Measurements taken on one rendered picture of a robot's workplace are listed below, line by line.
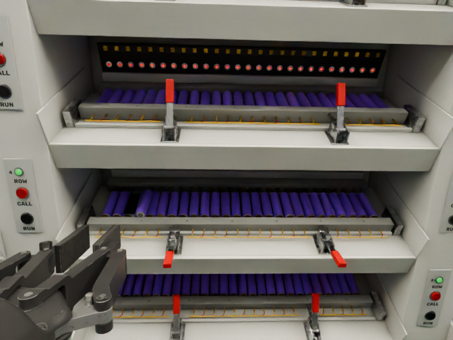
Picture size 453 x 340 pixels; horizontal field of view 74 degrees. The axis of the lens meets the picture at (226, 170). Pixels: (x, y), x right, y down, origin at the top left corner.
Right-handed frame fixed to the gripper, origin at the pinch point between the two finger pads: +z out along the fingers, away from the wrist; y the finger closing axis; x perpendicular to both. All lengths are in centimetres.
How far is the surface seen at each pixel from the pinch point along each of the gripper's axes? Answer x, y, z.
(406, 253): 8, -48, 16
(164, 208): 1.6, -4.7, 23.0
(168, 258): 6.2, -7.1, 10.7
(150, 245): 6.9, -3.0, 17.7
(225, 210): 1.8, -16.4, 22.4
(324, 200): 0.6, -36.7, 24.8
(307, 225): 3.9, -31.4, 18.7
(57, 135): -12.4, 10.2, 14.7
